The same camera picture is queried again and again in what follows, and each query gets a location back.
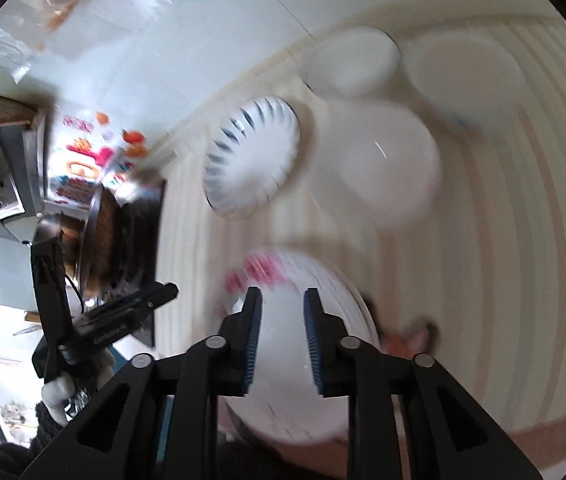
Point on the blue-rimmed pastel bowl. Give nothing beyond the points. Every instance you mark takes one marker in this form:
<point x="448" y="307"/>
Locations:
<point x="463" y="70"/>

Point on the person's left hand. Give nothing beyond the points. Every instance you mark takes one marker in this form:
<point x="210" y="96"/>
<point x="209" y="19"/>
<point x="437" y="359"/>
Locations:
<point x="58" y="392"/>

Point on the person's left forearm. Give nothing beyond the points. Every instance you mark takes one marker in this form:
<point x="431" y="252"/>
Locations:
<point x="43" y="435"/>

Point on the floral print bowl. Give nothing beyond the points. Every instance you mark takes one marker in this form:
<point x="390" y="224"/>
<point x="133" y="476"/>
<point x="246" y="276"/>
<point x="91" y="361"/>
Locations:
<point x="283" y="310"/>

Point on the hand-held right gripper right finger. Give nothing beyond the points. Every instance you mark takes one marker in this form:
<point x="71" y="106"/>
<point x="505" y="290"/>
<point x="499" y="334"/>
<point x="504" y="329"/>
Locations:
<point x="314" y="345"/>

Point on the dark fleece clothing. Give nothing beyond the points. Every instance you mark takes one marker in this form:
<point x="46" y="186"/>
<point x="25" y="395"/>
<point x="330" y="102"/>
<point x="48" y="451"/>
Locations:
<point x="263" y="465"/>

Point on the large white plate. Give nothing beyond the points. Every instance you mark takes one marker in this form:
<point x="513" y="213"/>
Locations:
<point x="378" y="160"/>

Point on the plain white bowl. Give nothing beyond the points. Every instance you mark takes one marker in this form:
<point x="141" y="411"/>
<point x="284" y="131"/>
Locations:
<point x="353" y="62"/>

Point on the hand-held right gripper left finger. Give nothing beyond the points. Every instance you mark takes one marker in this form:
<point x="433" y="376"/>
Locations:
<point x="253" y="345"/>

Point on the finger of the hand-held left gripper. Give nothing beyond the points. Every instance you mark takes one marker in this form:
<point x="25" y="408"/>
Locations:
<point x="153" y="294"/>

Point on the colourful wall stickers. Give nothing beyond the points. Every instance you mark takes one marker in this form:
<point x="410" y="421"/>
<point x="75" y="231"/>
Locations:
<point x="83" y="157"/>

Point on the blue-striped white plate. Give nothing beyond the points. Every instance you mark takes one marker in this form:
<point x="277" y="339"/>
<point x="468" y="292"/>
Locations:
<point x="253" y="155"/>

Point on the clear plastic bag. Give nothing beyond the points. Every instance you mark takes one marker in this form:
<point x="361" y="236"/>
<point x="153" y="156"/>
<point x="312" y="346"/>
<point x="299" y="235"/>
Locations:
<point x="88" y="10"/>

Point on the black stove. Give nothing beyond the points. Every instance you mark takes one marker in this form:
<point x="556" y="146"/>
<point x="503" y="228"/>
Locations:
<point x="148" y="240"/>

